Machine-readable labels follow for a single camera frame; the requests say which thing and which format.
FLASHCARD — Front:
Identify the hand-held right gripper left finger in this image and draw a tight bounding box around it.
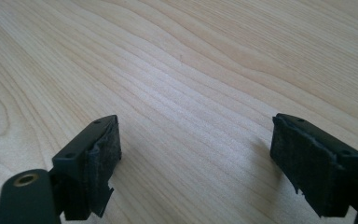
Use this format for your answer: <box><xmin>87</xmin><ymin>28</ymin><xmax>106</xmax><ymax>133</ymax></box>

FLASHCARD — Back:
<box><xmin>48</xmin><ymin>114</ymin><xmax>122</xmax><ymax>221</ymax></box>

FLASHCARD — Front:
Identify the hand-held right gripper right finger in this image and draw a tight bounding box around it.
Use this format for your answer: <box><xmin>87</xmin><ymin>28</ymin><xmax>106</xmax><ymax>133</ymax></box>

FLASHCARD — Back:
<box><xmin>269</xmin><ymin>113</ymin><xmax>358</xmax><ymax>218</ymax></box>

